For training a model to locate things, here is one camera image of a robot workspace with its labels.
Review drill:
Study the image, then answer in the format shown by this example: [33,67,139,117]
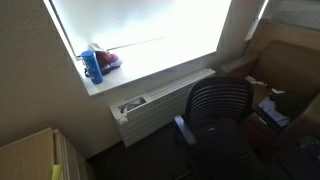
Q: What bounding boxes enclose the blue shirt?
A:
[258,96,291,128]

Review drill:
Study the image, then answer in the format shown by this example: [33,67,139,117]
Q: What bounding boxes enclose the black office chair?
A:
[172,75,285,180]

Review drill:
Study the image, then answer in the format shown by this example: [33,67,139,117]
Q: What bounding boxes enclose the blue water bottle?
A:
[80,50,104,85]

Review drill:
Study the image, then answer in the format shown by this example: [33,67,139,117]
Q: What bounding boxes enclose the white crumpled paper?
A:
[245,75,268,87]
[271,87,286,95]

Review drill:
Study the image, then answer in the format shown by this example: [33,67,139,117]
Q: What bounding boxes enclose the yellow sticky note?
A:
[51,164,64,180]

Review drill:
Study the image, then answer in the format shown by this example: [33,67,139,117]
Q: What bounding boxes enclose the dark garment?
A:
[269,89,315,120]

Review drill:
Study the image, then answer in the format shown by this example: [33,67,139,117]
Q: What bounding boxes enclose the light wooden cabinet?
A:
[0,127,96,180]

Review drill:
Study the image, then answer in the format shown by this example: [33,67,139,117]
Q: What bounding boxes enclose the grey window blinds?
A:
[270,0,320,32]

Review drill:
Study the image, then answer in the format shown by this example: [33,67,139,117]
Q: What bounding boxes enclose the dark blue bag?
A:
[298,134,320,163]

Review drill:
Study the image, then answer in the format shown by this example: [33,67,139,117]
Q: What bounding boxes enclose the white wall heater unit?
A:
[109,68,217,148]

